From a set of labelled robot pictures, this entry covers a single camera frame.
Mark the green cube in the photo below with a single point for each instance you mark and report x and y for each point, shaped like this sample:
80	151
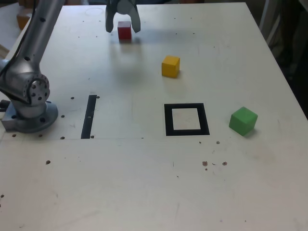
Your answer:
241	121

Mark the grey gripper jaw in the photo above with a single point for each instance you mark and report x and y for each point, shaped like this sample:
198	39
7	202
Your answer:
126	7
110	19

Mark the black tape square outline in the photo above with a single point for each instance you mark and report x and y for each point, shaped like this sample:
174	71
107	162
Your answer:
168	120

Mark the black tape strip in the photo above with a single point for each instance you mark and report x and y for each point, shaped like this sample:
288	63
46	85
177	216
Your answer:
88	115

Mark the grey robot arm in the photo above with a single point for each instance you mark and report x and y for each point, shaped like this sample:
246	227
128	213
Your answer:
29	60

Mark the red cube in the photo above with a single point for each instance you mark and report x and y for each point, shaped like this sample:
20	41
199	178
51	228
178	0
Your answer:
124	31

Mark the yellow cube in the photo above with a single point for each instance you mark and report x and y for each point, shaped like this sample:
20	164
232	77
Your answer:
170	67

